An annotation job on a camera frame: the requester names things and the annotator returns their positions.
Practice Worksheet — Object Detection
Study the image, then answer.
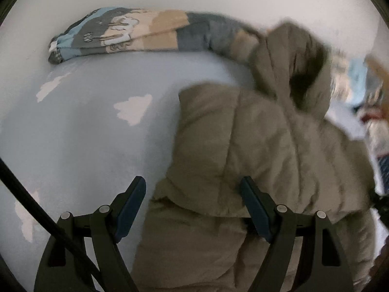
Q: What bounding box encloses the patchwork printed blanket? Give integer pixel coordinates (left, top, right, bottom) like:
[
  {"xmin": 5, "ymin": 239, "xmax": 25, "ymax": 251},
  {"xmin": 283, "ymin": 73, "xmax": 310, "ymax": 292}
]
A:
[{"xmin": 47, "ymin": 6, "xmax": 389, "ymax": 107}]

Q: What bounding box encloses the black cable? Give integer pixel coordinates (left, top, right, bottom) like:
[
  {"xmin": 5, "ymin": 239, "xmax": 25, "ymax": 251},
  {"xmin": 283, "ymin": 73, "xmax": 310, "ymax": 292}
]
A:
[{"xmin": 0, "ymin": 157, "xmax": 102, "ymax": 283}]

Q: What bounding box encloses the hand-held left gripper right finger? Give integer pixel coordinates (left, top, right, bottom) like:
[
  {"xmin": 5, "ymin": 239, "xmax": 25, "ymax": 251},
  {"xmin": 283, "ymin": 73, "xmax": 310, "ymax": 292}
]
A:
[{"xmin": 240, "ymin": 176, "xmax": 355, "ymax": 292}]

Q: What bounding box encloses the olive puffer jacket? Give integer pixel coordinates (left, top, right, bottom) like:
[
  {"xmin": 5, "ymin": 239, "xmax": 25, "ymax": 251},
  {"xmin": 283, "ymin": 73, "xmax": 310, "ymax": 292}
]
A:
[{"xmin": 132, "ymin": 21, "xmax": 379, "ymax": 292}]

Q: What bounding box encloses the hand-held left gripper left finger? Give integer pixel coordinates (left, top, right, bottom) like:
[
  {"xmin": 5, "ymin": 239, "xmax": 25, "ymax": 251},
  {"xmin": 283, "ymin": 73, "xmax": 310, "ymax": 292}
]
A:
[{"xmin": 33, "ymin": 176, "xmax": 147, "ymax": 292}]

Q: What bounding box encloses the navy star print pillow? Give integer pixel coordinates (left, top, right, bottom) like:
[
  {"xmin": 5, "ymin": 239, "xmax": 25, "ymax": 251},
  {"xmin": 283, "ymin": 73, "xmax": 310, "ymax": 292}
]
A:
[{"xmin": 375, "ymin": 155, "xmax": 389, "ymax": 195}]

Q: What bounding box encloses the white red printed cloth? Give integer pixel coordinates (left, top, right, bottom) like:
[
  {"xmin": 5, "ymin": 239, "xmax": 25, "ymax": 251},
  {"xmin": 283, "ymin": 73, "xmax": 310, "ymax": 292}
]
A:
[{"xmin": 362, "ymin": 109, "xmax": 389, "ymax": 159}]

